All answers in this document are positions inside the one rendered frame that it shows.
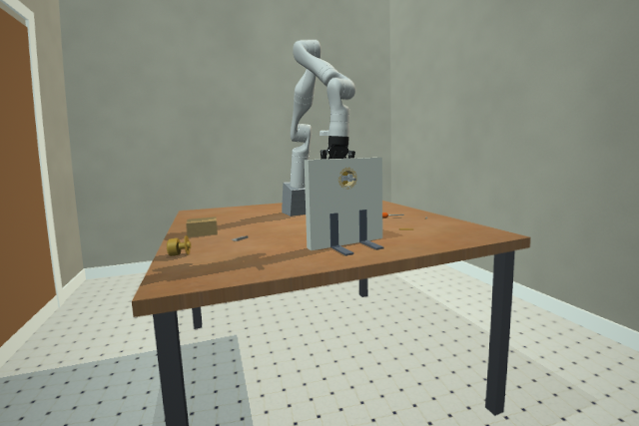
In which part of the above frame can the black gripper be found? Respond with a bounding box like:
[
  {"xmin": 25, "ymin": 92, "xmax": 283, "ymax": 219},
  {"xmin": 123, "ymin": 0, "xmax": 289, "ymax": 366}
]
[{"xmin": 320, "ymin": 136, "xmax": 355, "ymax": 160}]

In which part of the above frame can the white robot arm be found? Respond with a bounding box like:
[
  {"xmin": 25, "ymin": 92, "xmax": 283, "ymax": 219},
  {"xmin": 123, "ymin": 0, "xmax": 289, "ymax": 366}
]
[{"xmin": 290, "ymin": 40, "xmax": 355, "ymax": 189}]

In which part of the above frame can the tan rectangular box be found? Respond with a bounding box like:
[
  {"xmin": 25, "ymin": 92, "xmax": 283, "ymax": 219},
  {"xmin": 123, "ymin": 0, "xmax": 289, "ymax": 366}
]
[{"xmin": 186, "ymin": 216, "xmax": 218, "ymax": 237}]

